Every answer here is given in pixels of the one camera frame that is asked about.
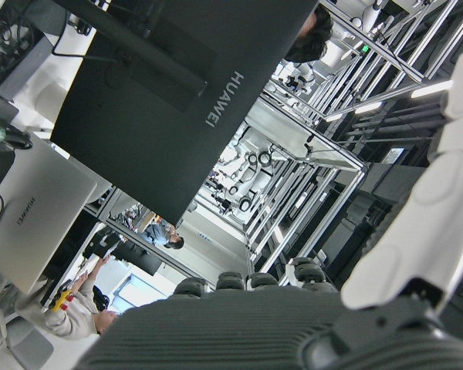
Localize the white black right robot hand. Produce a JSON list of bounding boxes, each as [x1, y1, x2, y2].
[[75, 48, 463, 370]]

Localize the person in blue shirt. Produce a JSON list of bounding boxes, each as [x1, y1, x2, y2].
[[143, 220, 186, 251]]

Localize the person in beige hoodie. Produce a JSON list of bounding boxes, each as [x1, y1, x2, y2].
[[17, 257, 119, 341]]

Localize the yellow controller red buttons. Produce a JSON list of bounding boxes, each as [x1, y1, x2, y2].
[[49, 287, 75, 312]]

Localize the grey chair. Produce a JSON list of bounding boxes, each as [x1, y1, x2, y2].
[[0, 315, 56, 370]]

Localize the black Huawei monitor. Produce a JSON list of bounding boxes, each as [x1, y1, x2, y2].
[[49, 0, 319, 227]]

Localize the silver Huawei laptop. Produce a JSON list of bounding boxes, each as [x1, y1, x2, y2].
[[0, 134, 98, 294]]

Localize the ceiling strip light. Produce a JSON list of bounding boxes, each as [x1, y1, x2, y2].
[[353, 101, 383, 115], [410, 79, 455, 99]]

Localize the person in black shirt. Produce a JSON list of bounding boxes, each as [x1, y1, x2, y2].
[[283, 5, 335, 65]]

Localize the grey computer case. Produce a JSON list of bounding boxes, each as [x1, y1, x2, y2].
[[0, 33, 52, 102]]

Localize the aluminium frame rack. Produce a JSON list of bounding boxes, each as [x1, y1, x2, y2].
[[211, 96, 370, 274], [306, 0, 463, 124]]

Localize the black cable green tape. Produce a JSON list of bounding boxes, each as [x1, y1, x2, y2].
[[0, 114, 34, 152]]

